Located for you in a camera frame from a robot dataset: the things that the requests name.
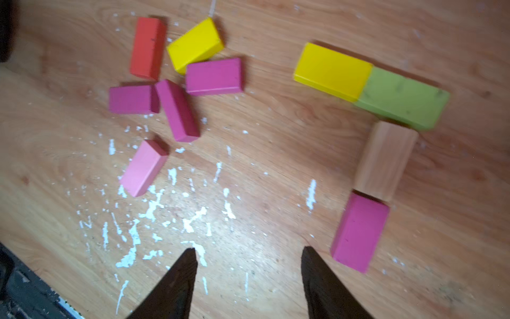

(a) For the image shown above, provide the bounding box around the pale pink block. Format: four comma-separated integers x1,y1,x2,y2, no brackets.
120,140,168,198

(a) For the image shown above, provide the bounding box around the magenta block top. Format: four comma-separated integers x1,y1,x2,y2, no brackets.
185,58,243,96

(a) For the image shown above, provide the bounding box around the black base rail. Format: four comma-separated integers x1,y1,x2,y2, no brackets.
1,245,82,318

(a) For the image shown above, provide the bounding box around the dark magenta block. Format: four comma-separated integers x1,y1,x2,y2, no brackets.
330,192,390,274

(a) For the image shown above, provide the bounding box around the red block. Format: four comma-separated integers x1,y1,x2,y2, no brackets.
130,17,167,81

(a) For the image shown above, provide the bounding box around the green block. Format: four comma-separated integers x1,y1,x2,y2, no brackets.
355,67,450,130

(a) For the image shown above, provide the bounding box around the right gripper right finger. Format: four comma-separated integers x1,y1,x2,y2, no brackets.
301,246,373,318

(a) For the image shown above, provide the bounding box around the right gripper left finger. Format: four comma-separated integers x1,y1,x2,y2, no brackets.
128,248,198,318

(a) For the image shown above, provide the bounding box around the natural wood block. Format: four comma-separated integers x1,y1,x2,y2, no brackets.
353,121,418,202

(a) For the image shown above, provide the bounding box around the yellow block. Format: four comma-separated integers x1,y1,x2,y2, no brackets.
167,17,224,75
294,43,373,102

